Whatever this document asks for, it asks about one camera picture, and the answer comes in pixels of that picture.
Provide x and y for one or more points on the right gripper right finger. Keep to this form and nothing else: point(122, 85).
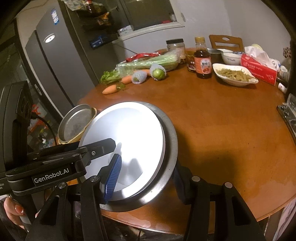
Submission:
point(233, 218)

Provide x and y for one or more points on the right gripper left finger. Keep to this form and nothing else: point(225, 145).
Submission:
point(73, 212)

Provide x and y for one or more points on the steel pan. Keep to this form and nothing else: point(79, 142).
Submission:
point(75, 122)

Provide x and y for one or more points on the yellow shell-shaped plate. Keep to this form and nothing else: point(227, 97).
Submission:
point(78, 134)

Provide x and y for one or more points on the red instant noodle bowl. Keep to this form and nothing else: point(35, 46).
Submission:
point(142, 150)

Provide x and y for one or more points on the person's left hand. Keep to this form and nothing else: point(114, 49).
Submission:
point(14, 212)

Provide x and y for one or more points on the black remote device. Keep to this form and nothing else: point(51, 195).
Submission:
point(288, 113)

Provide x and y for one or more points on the front carrot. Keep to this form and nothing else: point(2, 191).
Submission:
point(113, 88)

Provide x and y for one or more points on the carrot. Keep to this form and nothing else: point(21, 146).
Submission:
point(147, 71)
point(127, 79)
point(113, 88)

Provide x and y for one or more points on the grey refrigerator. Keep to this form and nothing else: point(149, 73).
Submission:
point(61, 56)

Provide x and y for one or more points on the white dish of greens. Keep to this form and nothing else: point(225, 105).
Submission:
point(234, 75)

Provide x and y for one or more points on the red tissue box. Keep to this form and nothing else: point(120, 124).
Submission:
point(258, 70)

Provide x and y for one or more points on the blue box on shelf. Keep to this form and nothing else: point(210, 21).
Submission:
point(96, 42)

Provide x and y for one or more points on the netted green fruit left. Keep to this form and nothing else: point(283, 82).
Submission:
point(139, 77)

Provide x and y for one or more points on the netted green fruit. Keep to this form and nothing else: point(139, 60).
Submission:
point(157, 72)
point(139, 77)

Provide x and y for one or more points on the white ceramic bowl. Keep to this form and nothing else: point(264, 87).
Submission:
point(231, 58)

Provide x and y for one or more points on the red snack bag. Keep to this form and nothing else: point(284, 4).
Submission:
point(142, 56)

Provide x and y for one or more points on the dark sauce bottle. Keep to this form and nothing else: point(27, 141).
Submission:
point(202, 59)

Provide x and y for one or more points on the netted green fruit right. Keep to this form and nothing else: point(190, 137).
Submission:
point(157, 72)

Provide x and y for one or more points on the bagged celery bunch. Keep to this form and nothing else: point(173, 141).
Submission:
point(169, 61)

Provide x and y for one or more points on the chili sauce jar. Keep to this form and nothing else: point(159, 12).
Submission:
point(190, 61)

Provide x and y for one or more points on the wooden chair back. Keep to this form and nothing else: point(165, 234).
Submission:
point(226, 42)

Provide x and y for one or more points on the black-lid glass jar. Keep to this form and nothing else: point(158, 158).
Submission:
point(179, 45)

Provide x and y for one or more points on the window with white frame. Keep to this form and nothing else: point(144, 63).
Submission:
point(143, 17)

